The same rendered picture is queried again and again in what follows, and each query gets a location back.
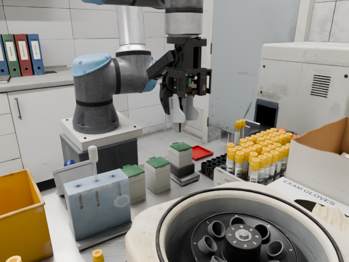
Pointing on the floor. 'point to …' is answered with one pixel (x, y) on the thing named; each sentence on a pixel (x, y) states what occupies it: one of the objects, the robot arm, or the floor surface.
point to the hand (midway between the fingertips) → (177, 126)
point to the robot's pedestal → (103, 154)
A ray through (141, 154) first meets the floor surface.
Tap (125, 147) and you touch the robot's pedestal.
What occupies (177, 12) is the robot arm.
